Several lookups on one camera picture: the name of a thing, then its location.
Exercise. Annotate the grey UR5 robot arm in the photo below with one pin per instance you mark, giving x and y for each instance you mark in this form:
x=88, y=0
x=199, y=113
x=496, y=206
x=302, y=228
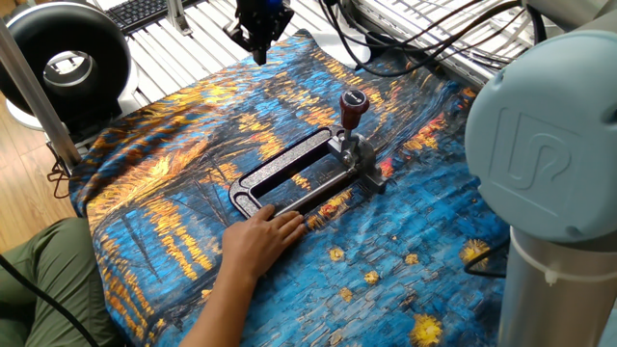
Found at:
x=544, y=144

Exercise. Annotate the silver lever with red knob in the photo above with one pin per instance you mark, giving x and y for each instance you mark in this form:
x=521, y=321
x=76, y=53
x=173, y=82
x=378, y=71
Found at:
x=353, y=103

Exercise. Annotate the slanted aluminium post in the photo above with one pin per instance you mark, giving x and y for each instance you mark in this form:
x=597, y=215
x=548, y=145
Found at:
x=38, y=101

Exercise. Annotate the olive green trousers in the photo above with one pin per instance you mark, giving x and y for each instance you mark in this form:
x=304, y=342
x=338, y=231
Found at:
x=53, y=260

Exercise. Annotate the person's bare hand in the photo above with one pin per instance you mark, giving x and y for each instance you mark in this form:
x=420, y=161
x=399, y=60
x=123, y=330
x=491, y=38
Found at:
x=255, y=246

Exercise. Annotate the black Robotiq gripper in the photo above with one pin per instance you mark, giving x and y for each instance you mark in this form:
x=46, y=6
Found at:
x=260, y=12

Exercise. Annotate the black clamp frame with rod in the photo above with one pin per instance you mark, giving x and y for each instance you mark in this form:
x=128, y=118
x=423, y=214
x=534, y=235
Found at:
x=243, y=200

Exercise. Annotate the starry night painted tablecloth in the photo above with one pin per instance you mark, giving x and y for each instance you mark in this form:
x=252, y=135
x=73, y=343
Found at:
x=337, y=289

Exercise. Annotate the white fabric flap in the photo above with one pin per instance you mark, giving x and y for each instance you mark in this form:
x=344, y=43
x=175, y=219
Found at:
x=332, y=43

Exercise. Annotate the short aluminium upright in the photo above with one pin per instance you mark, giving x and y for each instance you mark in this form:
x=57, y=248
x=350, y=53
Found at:
x=176, y=14

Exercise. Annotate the black computer keyboard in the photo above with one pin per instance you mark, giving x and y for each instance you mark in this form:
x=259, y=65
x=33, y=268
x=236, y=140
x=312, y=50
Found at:
x=140, y=12

